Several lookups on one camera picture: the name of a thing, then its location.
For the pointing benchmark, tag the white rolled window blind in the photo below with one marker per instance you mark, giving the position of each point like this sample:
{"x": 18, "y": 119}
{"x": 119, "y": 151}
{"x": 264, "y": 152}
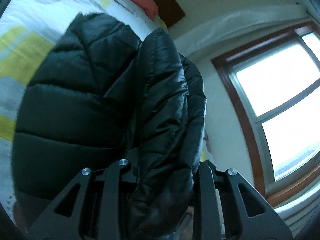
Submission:
{"x": 236, "y": 23}

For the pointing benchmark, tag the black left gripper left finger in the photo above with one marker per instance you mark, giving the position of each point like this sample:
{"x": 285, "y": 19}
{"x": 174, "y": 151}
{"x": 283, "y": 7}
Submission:
{"x": 52, "y": 225}

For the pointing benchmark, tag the wooden framed window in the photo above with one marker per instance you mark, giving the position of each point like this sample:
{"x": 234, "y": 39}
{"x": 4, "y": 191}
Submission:
{"x": 273, "y": 84}

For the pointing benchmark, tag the dark wooden headboard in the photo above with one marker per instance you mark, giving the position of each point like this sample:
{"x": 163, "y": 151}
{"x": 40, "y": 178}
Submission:
{"x": 169, "y": 11}

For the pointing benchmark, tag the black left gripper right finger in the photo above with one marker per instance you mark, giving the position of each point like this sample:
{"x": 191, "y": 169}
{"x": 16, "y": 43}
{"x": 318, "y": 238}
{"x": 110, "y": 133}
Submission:
{"x": 227, "y": 206}

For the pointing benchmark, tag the black puffer down jacket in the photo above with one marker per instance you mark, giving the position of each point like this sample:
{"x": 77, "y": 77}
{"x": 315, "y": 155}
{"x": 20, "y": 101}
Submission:
{"x": 99, "y": 95}

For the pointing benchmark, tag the white patterned bed sheet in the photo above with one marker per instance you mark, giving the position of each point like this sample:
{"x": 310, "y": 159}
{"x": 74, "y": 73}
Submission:
{"x": 29, "y": 30}

